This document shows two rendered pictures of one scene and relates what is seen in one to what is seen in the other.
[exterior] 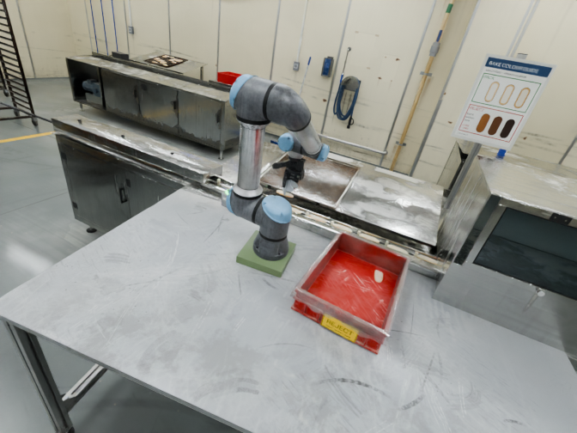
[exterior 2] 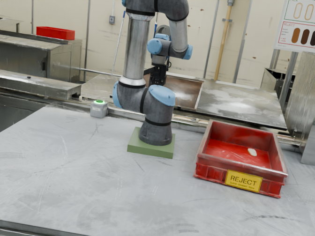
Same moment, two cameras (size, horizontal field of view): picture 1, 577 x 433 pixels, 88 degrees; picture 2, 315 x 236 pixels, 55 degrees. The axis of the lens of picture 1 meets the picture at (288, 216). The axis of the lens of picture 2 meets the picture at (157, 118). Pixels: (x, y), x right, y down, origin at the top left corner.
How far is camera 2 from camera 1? 0.45 m
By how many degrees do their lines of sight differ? 16
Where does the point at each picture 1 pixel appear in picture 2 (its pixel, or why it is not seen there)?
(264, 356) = (188, 208)
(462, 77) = (257, 20)
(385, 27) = not seen: outside the picture
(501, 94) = (305, 11)
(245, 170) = (134, 60)
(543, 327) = not seen: outside the picture
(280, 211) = (168, 94)
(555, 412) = not seen: outside the picture
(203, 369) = (140, 222)
